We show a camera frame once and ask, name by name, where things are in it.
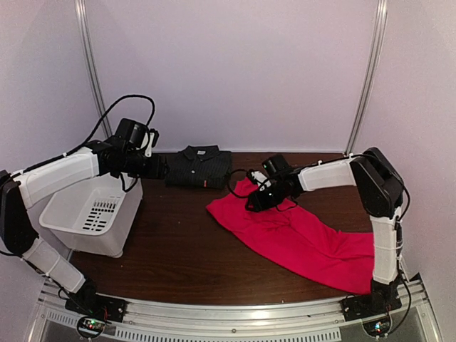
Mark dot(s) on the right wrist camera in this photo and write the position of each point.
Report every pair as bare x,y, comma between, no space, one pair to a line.
258,178

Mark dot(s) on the red garment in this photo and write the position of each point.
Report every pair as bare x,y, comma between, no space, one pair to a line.
299,241

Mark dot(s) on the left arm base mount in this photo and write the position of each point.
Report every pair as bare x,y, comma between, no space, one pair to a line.
88,302

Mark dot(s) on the round circuit board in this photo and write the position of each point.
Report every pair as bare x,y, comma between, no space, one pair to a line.
377,328
89,327

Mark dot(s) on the right round circuit board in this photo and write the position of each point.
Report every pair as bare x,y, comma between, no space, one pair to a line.
377,328

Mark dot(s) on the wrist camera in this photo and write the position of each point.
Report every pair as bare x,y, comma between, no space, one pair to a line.
258,178
150,141

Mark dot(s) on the left aluminium frame post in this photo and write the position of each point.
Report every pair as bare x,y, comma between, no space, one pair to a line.
83,26

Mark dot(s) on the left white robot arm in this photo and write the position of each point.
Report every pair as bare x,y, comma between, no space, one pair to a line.
21,191

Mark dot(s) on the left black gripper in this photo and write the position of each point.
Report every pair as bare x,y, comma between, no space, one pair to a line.
153,171

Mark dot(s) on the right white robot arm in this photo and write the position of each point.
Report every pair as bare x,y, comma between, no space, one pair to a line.
381,192

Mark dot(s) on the white plastic laundry bin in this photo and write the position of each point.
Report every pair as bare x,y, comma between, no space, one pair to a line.
94,216

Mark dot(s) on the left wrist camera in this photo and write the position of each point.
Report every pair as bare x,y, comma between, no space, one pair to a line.
150,141

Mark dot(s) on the front aluminium rail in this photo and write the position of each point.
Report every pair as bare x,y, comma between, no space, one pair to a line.
321,320

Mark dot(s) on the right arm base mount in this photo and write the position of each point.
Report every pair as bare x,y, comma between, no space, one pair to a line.
381,299

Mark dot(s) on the left round circuit board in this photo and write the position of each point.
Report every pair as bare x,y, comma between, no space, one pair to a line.
89,327

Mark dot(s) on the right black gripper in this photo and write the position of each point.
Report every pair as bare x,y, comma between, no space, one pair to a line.
259,204

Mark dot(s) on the dark pinstriped shirt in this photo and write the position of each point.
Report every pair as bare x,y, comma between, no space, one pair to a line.
199,166

